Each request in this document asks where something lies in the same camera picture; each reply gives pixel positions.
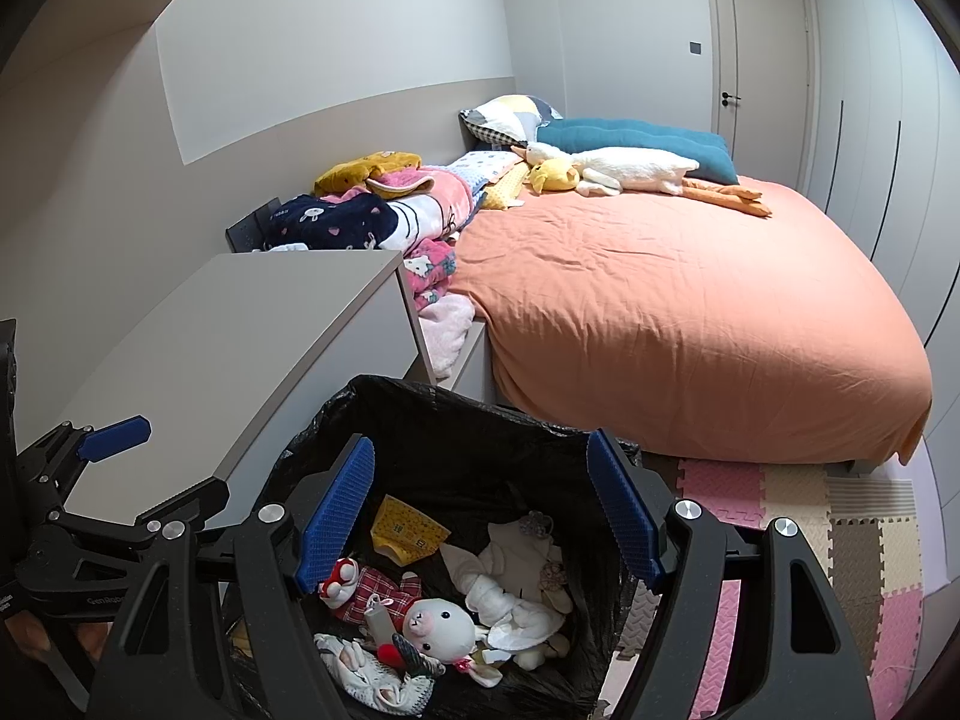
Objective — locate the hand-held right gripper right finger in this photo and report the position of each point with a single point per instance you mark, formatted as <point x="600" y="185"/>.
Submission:
<point x="622" y="510"/>

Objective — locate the white rabbit plush doll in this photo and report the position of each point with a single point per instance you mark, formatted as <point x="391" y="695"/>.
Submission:
<point x="439" y="626"/>

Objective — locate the light pink fleece blanket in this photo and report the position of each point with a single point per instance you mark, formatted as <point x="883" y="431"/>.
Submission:
<point x="446" y="337"/>

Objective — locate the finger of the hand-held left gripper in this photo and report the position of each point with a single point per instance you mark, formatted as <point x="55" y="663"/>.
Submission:
<point x="187" y="502"/>
<point x="112" y="439"/>

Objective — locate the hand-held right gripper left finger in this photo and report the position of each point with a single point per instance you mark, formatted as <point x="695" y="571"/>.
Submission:
<point x="337" y="514"/>

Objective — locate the yellow printed cloth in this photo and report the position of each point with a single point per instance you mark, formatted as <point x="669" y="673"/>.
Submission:
<point x="409" y="532"/>

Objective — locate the person's left hand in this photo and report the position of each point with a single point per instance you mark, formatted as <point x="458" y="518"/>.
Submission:
<point x="34" y="630"/>

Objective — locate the yellow duck plush toy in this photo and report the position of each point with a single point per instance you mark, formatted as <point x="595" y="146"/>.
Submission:
<point x="555" y="176"/>

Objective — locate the grey desk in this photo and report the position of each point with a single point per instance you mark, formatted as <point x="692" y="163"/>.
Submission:
<point x="225" y="360"/>

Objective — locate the grey fish plush toy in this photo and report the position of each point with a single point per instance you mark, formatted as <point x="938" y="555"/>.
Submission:
<point x="375" y="682"/>

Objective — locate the black ribbed panel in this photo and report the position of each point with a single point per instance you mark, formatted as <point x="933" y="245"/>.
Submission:
<point x="251" y="232"/>

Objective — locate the grey double door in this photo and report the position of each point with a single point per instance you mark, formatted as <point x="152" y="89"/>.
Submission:
<point x="765" y="67"/>

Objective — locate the white fleece cloth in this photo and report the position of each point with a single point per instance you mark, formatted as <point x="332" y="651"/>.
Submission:
<point x="495" y="585"/>

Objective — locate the teal pillow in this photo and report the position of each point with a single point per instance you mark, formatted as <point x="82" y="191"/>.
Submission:
<point x="637" y="135"/>

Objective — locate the white goose plush toy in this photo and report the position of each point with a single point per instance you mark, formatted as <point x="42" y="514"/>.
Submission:
<point x="630" y="165"/>

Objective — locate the grey wardrobe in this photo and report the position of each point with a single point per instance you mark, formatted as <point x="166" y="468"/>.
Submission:
<point x="885" y="127"/>

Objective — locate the black-lined trash bin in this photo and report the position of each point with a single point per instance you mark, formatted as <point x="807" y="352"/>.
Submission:
<point x="465" y="450"/>

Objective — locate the foam floor mat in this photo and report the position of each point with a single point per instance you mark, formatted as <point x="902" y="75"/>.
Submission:
<point x="862" y="540"/>

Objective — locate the small white plush toy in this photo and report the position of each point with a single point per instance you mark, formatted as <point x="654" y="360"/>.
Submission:
<point x="532" y="658"/>

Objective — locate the white dotted pillow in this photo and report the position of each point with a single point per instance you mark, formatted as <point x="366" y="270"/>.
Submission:
<point x="480" y="165"/>

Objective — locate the checkered patchwork pillow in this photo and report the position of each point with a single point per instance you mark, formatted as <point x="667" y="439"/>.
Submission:
<point x="502" y="120"/>

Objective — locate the pale yellow pillow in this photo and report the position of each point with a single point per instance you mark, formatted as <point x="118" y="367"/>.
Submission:
<point x="506" y="195"/>

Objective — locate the small floral cloth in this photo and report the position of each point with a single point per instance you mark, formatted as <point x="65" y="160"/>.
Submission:
<point x="536" y="525"/>

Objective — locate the mustard yellow plush cushion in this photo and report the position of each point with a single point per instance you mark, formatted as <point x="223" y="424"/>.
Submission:
<point x="360" y="169"/>

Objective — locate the orange bed cover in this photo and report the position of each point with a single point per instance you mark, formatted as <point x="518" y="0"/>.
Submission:
<point x="675" y="315"/>

